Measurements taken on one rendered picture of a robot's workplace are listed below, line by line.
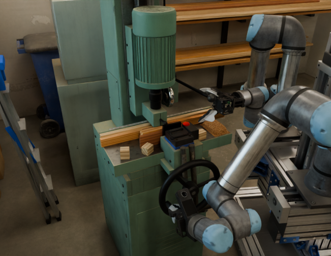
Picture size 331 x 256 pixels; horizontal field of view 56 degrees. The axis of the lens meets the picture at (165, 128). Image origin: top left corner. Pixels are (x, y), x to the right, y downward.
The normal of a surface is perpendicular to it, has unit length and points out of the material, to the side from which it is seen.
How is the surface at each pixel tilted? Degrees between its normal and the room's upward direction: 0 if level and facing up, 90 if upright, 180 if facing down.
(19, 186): 0
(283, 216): 90
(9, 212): 0
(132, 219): 90
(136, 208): 90
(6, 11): 90
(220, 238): 61
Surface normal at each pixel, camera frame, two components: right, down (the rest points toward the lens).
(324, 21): -0.93, 0.18
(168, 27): 0.61, 0.40
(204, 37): 0.36, 0.47
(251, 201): 0.00, -0.87
